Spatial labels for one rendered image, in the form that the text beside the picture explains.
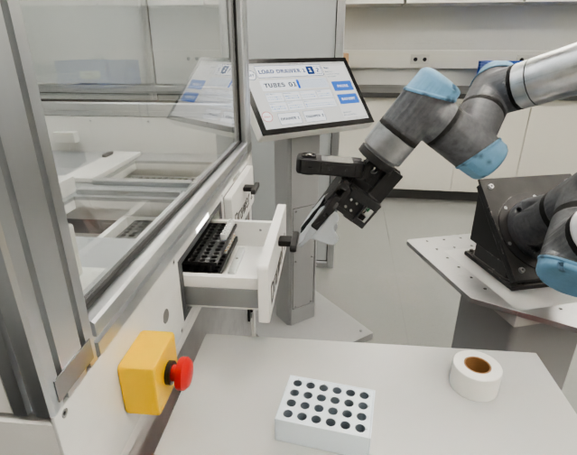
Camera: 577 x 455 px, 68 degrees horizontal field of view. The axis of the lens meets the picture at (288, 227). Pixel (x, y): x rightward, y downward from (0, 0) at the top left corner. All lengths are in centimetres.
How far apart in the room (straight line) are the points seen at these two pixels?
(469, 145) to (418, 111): 10
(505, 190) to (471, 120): 40
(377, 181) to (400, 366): 31
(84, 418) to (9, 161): 26
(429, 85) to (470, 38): 371
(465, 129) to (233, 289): 45
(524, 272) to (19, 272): 92
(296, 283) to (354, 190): 125
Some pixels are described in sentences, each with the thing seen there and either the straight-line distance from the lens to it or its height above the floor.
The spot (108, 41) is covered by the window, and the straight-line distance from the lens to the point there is 56.
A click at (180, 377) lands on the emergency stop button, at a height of 88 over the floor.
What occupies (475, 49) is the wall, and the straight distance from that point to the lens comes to 443.
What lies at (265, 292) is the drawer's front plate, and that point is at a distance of 69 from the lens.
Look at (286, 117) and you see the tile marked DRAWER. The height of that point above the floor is 101.
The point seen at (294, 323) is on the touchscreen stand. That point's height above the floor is 4.
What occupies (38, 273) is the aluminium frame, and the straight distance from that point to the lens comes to 40.
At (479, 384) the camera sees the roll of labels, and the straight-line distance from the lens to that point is 72.
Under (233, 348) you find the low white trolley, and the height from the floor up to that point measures 76.
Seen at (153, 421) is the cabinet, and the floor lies 73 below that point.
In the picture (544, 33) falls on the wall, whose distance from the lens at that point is 459.
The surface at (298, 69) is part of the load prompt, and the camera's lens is 174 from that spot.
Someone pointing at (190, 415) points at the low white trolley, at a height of 76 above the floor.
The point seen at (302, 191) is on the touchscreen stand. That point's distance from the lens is 178.
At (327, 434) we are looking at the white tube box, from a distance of 61.
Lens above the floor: 125
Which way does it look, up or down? 23 degrees down
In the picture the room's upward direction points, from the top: straight up
